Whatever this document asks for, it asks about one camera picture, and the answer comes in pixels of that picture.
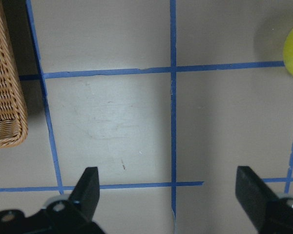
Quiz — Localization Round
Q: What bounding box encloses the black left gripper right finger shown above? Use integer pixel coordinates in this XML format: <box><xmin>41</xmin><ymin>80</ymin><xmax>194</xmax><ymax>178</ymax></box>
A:
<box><xmin>235</xmin><ymin>166</ymin><xmax>293</xmax><ymax>234</ymax></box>

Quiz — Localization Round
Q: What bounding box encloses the brown wicker basket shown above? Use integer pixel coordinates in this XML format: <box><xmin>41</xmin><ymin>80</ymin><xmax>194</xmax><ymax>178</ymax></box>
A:
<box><xmin>0</xmin><ymin>1</ymin><xmax>28</xmax><ymax>148</ymax></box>

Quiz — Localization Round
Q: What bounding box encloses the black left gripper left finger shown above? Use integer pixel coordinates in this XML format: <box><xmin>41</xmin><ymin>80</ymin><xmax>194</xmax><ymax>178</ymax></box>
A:
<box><xmin>0</xmin><ymin>167</ymin><xmax>104</xmax><ymax>234</ymax></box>

